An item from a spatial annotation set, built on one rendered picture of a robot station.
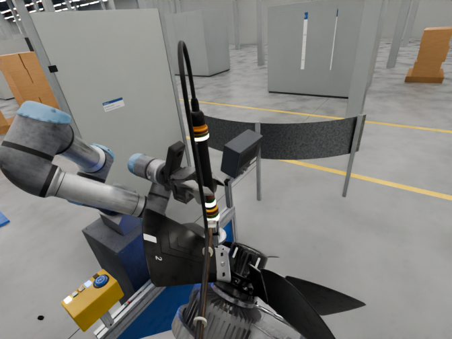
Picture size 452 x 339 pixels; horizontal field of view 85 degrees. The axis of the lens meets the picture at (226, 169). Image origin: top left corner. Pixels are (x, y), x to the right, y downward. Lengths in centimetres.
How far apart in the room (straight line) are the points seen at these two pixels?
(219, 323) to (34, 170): 62
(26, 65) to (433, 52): 1029
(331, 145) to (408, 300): 140
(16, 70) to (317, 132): 756
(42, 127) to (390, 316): 224
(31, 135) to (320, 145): 234
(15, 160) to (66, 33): 168
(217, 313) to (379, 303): 170
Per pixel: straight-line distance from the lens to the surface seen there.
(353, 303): 89
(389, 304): 234
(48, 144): 82
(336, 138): 270
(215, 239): 74
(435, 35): 849
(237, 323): 76
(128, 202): 85
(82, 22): 245
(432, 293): 253
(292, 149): 260
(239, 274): 77
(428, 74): 862
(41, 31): 233
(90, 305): 105
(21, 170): 81
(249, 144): 142
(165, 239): 63
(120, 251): 126
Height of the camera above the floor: 184
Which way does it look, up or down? 31 degrees down
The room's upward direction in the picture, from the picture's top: 6 degrees counter-clockwise
